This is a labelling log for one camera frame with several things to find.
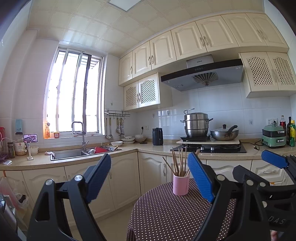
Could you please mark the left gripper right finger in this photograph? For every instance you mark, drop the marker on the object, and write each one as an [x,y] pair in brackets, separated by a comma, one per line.
[249,220]

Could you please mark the wall utensil rack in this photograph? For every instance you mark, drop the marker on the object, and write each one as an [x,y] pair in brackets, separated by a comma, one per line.
[108,112]

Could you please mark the dark sauce bottle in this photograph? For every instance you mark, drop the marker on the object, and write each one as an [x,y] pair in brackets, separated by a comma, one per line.
[288,130]

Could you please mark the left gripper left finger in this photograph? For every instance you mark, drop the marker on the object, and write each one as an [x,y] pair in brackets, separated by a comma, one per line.
[49,220]

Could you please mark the black induction cooker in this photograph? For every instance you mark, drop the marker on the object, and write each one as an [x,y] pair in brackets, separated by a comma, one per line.
[196,139]

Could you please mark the stone board over cooktop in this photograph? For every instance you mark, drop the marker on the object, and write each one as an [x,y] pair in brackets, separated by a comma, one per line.
[211,141]

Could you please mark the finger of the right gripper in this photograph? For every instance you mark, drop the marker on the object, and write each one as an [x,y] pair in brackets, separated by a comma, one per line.
[268,193]
[278,160]

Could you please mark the green countertop appliance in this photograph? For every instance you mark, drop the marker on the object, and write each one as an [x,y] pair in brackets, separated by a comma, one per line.
[273,136]

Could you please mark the chrome sink faucet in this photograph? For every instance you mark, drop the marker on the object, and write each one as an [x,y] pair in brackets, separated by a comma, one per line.
[81,133]

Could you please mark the brown polka dot tablecloth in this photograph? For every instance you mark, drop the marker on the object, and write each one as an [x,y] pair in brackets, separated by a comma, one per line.
[161,215]

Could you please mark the window with frame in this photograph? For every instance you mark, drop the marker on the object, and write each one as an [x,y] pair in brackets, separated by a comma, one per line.
[74,92]

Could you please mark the phone on stand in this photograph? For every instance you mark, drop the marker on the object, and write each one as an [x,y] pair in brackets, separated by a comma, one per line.
[27,139]

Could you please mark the black gas cooktop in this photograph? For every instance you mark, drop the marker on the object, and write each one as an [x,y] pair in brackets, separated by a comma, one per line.
[207,148]

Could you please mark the green oil bottle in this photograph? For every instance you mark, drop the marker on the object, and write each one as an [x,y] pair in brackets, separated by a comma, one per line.
[292,135]

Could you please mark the pink cylindrical utensil holder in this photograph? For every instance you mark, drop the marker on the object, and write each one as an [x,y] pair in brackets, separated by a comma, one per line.
[180,185]

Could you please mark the range hood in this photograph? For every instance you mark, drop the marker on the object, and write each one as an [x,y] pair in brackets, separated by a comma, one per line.
[207,75]

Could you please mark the steel wok with black handle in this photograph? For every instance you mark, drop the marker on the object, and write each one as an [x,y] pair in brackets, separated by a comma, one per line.
[224,133]

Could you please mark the black electric kettle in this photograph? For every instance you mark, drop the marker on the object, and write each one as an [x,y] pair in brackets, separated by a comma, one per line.
[157,136]

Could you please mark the right hand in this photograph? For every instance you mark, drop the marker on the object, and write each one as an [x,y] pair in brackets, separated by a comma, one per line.
[274,235]

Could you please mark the red bowl in sink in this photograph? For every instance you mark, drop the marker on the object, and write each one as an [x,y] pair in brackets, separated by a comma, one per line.
[99,150]

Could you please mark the stainless steel steamer pot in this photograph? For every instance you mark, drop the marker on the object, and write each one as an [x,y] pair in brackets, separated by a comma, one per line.
[196,124]

